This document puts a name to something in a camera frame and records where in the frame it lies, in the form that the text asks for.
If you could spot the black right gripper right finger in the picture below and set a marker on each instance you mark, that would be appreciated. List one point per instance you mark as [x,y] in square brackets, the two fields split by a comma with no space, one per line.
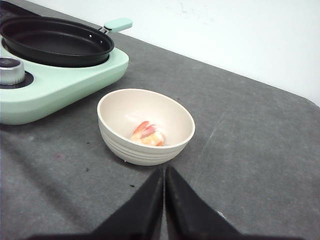
[191,218]

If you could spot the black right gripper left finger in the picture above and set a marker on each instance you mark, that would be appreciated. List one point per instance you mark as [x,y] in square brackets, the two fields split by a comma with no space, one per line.
[140,217]

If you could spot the pink cooked shrimp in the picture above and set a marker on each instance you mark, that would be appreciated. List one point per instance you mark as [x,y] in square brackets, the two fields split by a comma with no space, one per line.
[148,134]

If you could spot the beige ribbed bowl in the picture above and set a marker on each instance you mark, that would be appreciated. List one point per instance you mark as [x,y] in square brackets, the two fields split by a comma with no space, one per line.
[121,111]

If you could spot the mint green breakfast maker base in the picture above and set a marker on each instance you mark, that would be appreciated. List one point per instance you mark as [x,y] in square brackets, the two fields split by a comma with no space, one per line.
[47,89]

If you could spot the grey table cloth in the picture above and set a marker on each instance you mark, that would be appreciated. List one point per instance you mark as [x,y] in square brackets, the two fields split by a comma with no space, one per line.
[254,157]

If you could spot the silver right control knob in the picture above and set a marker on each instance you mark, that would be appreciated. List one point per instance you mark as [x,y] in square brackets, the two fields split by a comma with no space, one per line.
[12,71]

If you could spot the black frying pan mint handle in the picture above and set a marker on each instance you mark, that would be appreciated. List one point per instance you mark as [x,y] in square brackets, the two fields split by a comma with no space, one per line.
[59,42]

